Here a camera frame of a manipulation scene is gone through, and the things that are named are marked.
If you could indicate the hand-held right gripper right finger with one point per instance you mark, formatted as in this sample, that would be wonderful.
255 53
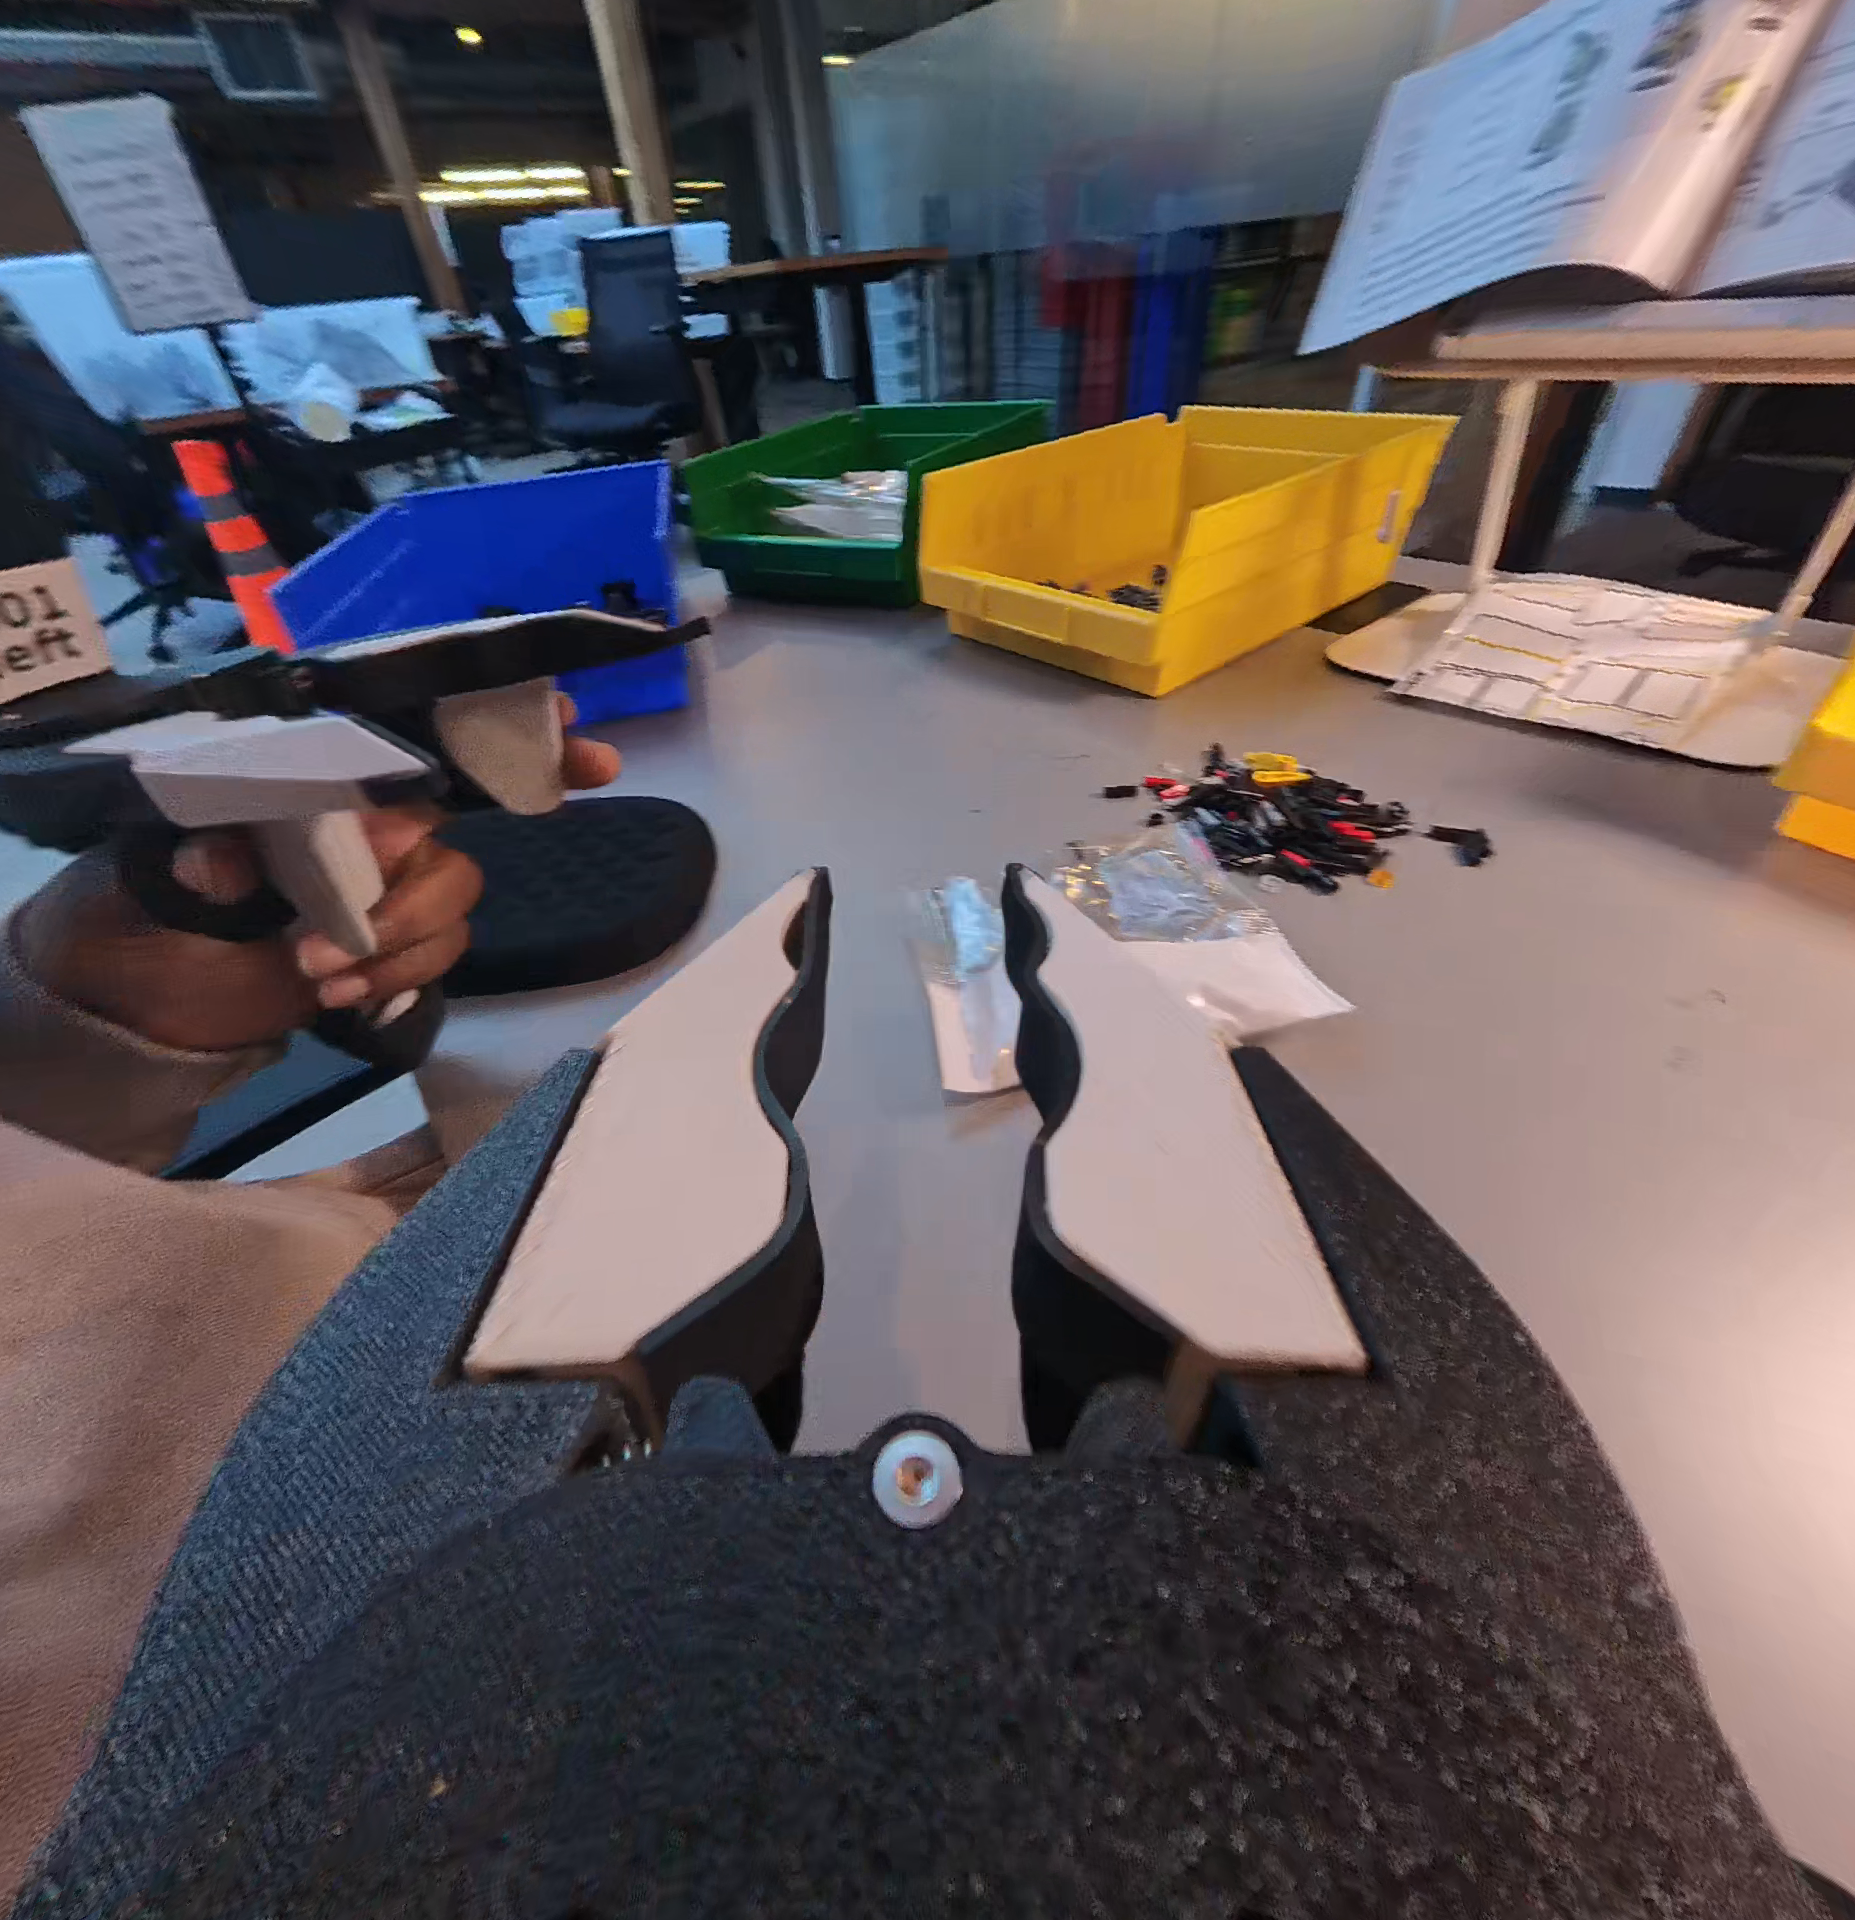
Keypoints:
1181 1201

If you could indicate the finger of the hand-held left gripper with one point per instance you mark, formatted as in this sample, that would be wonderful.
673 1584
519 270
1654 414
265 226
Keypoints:
567 648

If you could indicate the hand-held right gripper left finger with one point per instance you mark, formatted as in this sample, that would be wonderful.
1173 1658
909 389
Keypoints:
656 1186

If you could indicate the small clear plastic bag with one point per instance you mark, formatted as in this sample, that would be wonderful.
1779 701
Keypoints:
964 977

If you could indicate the pile of small building pegs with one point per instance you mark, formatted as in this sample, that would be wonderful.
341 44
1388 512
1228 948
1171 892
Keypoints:
1288 827

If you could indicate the person's left forearm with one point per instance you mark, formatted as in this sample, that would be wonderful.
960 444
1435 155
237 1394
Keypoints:
74 1065

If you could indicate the grey desk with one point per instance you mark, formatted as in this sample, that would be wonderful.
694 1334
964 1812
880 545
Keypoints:
1542 1127

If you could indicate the person's left hand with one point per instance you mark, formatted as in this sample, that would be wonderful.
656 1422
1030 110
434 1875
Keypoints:
312 930

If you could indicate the blue plastic bin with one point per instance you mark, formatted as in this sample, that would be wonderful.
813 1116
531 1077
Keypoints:
492 555

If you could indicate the orange traffic cone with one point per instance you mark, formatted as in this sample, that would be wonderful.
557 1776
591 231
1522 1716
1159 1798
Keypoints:
224 527

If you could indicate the black utility cart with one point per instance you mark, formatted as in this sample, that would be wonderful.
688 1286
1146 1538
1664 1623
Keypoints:
356 451

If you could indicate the green plastic bin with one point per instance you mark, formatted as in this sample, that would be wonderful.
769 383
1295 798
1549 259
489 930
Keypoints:
807 464

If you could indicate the bundle of clear bags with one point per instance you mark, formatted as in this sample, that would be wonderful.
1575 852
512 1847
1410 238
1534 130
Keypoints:
846 505

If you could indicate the white plastic sheet cover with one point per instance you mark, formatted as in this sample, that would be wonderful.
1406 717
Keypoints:
344 345

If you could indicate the stack of clear storage boxes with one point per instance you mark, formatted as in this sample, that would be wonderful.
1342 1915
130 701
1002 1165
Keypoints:
546 256

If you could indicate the wooden background table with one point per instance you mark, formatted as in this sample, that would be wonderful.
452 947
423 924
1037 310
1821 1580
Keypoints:
823 269

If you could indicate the heap of dark grey bricks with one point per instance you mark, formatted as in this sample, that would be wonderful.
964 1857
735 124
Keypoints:
1123 591

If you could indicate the whiteboard sign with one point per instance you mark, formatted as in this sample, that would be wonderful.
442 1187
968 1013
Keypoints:
141 209

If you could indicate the person's hoodie torso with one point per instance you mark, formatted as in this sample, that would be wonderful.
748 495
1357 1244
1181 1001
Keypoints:
119 1427

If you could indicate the yellow plastic bin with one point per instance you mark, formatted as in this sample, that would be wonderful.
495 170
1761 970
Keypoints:
1168 541
1843 751

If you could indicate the stack of coloured storage bins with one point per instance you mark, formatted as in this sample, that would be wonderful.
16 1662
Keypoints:
1155 316

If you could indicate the sticker sheet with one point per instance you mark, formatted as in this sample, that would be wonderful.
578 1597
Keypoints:
1603 659

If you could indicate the beige book stand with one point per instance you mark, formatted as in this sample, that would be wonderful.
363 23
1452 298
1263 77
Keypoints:
1618 345

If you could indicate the open instruction booklet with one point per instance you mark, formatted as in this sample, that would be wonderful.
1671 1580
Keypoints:
1499 164

